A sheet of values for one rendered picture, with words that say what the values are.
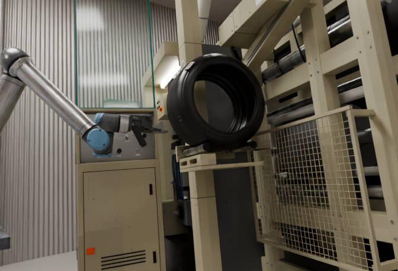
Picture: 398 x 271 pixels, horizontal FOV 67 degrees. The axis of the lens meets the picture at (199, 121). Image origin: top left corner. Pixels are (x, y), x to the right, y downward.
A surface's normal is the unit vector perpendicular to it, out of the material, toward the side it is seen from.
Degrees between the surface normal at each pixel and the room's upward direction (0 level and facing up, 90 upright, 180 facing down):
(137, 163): 90
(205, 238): 90
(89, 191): 90
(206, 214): 90
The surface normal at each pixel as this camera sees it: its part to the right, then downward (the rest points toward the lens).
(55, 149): 0.58, -0.19
